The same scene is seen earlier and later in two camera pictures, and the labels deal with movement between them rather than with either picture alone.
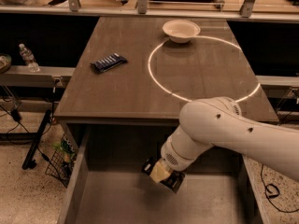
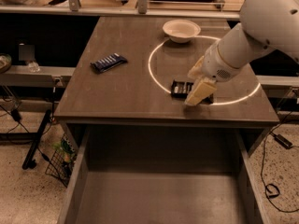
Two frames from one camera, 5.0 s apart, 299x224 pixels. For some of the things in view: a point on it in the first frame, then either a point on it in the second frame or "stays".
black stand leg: [29, 161] stays
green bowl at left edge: [6, 62] stays
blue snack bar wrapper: [107, 63] stays
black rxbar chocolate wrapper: [172, 182] to [182, 89]
